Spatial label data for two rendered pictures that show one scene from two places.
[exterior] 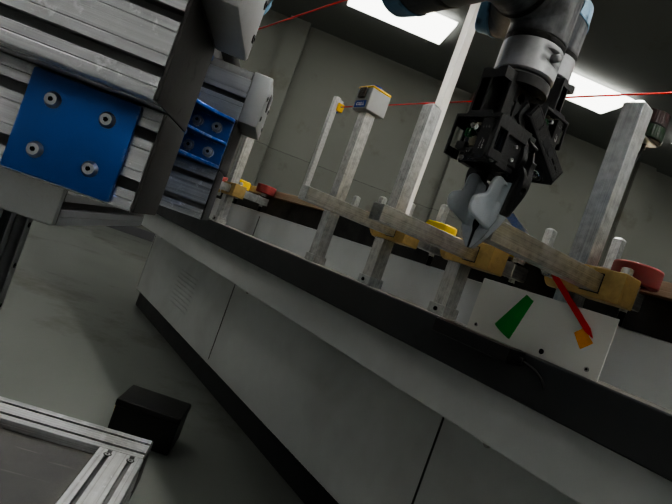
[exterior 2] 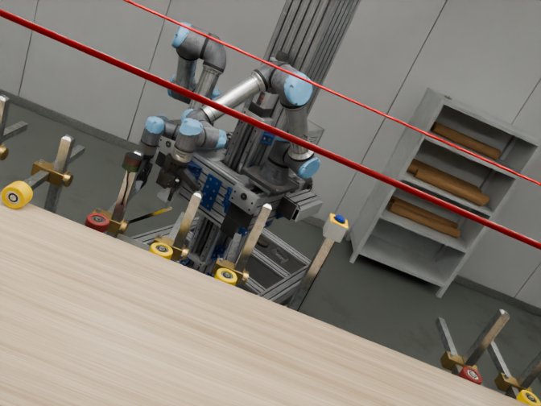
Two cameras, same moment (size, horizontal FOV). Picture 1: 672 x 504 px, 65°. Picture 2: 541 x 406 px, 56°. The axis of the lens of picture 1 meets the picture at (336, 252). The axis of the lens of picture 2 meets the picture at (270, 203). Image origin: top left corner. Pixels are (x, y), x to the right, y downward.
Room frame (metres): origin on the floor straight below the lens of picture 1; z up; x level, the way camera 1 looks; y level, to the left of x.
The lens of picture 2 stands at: (2.16, -1.56, 1.90)
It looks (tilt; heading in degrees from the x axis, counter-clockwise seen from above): 23 degrees down; 121
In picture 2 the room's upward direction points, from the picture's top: 25 degrees clockwise
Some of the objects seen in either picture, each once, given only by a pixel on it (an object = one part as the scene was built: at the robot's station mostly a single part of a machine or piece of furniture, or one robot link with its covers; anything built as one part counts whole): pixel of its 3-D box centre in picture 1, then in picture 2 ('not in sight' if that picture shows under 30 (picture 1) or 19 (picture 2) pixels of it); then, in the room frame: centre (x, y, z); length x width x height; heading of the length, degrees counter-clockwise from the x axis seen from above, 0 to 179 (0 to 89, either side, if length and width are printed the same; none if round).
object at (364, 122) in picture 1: (340, 188); (306, 283); (1.50, 0.05, 0.92); 0.05 x 0.04 x 0.45; 36
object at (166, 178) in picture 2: (537, 114); (173, 171); (0.94, -0.26, 1.11); 0.09 x 0.08 x 0.12; 36
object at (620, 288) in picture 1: (589, 282); (109, 222); (0.86, -0.41, 0.84); 0.13 x 0.06 x 0.05; 36
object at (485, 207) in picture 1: (483, 210); not in sight; (0.63, -0.15, 0.86); 0.06 x 0.03 x 0.09; 126
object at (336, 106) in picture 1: (314, 169); not in sight; (3.81, 0.35, 1.25); 0.09 x 0.08 x 1.10; 36
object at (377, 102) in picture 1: (371, 103); (335, 228); (1.50, 0.05, 1.18); 0.07 x 0.07 x 0.08; 36
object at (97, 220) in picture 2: (628, 294); (94, 230); (0.91, -0.50, 0.85); 0.08 x 0.08 x 0.11
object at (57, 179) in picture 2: not in sight; (52, 174); (0.66, -0.56, 0.94); 0.13 x 0.06 x 0.05; 36
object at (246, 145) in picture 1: (235, 175); (471, 356); (2.10, 0.48, 0.90); 0.03 x 0.03 x 0.48; 36
